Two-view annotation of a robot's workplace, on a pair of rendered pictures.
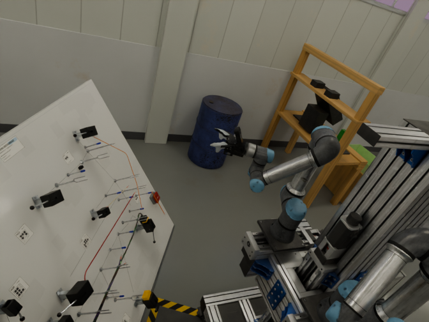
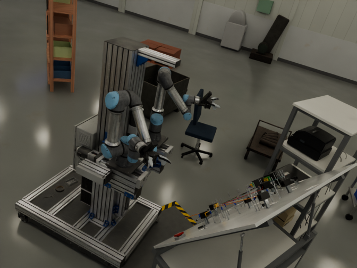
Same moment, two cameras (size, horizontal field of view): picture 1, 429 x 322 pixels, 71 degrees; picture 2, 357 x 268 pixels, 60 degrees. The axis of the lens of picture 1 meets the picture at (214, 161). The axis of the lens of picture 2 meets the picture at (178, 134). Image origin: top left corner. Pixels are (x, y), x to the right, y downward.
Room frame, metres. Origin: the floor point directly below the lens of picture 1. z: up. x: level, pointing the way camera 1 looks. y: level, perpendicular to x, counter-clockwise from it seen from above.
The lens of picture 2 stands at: (2.41, 1.21, 2.69)
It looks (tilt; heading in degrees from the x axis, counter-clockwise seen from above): 30 degrees down; 227
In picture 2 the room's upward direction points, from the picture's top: 13 degrees clockwise
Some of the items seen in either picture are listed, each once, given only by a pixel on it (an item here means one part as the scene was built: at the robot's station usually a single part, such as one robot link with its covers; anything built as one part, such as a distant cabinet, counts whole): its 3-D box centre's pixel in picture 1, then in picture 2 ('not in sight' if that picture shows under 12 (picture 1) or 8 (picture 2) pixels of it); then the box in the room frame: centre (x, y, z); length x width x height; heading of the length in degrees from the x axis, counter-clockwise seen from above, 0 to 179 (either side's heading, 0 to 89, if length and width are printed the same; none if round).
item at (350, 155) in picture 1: (335, 128); not in sight; (4.02, -1.45, 0.87); 1.35 x 1.24 x 1.74; 30
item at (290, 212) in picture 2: not in sight; (277, 207); (-0.04, 0.22, 0.76); 0.30 x 0.21 x 0.20; 96
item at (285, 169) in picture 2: not in sight; (292, 179); (-0.09, 0.21, 1.09); 0.35 x 0.33 x 0.07; 3
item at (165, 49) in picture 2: not in sight; (159, 53); (-2.55, -5.70, 0.20); 1.16 x 0.84 x 0.41; 119
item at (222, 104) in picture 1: (214, 132); not in sight; (3.57, 0.13, 0.43); 0.55 x 0.55 x 0.87
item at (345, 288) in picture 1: (351, 298); (156, 122); (0.89, -0.77, 1.33); 0.13 x 0.12 x 0.14; 56
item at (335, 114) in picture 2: not in sight; (294, 195); (-0.15, 0.27, 0.92); 0.60 x 0.50 x 1.85; 3
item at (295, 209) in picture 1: (293, 212); (126, 145); (1.33, -0.51, 1.33); 0.13 x 0.12 x 0.14; 4
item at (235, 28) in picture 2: not in sight; (236, 30); (-6.60, -6.80, 0.70); 0.78 x 0.64 x 1.39; 120
